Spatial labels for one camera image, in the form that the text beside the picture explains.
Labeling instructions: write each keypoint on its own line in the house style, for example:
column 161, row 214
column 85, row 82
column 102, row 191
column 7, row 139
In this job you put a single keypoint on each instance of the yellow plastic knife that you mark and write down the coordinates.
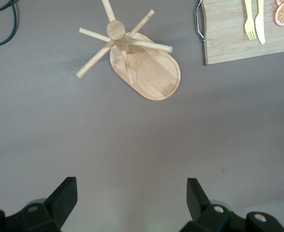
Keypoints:
column 260, row 26

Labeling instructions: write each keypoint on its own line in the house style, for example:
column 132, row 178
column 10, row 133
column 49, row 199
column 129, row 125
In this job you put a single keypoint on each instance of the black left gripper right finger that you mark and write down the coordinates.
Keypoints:
column 200, row 210

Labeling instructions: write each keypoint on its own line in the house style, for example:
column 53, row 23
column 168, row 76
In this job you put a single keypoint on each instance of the yellow plastic fork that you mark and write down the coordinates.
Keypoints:
column 249, row 24

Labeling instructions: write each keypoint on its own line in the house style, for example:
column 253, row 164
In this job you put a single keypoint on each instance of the bamboo cutting board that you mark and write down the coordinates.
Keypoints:
column 229, row 36

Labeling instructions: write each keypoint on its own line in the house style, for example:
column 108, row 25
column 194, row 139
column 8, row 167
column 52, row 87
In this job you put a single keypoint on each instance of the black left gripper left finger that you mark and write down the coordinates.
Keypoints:
column 55, row 210

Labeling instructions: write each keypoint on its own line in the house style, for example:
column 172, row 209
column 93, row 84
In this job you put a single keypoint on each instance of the wooden mug tree stand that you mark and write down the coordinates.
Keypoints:
column 156, row 79

